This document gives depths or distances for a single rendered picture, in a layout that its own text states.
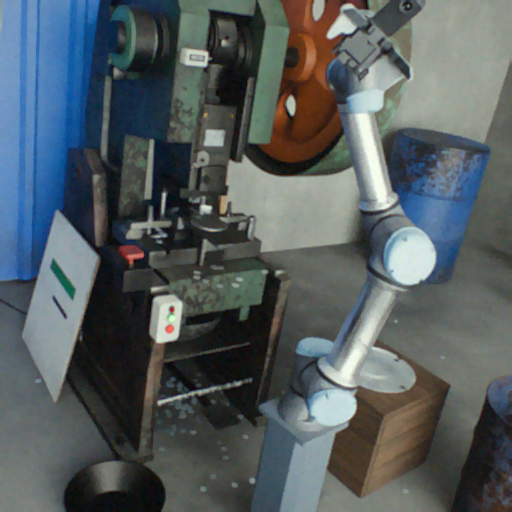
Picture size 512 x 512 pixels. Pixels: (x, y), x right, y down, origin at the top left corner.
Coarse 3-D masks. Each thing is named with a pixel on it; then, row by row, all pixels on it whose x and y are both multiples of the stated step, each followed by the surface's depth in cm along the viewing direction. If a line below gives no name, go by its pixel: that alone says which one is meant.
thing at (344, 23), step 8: (344, 8) 96; (352, 8) 97; (344, 16) 99; (352, 16) 99; (360, 16) 101; (336, 24) 100; (344, 24) 101; (352, 24) 103; (360, 24) 102; (328, 32) 101; (336, 32) 102; (344, 32) 103
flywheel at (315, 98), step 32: (288, 0) 223; (352, 0) 193; (320, 32) 211; (320, 64) 213; (288, 96) 232; (320, 96) 214; (288, 128) 230; (320, 128) 216; (288, 160) 226; (320, 160) 221
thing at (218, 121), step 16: (208, 96) 202; (208, 112) 199; (224, 112) 202; (208, 128) 201; (224, 128) 204; (208, 144) 203; (224, 144) 207; (176, 160) 210; (208, 160) 205; (224, 160) 210; (176, 176) 212; (192, 176) 205; (208, 176) 204; (224, 176) 208
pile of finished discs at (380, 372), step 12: (372, 348) 239; (372, 360) 229; (384, 360) 232; (360, 372) 221; (372, 372) 222; (384, 372) 223; (396, 372) 226; (408, 372) 227; (360, 384) 214; (372, 384) 215; (384, 384) 217; (396, 384) 218; (408, 384) 219
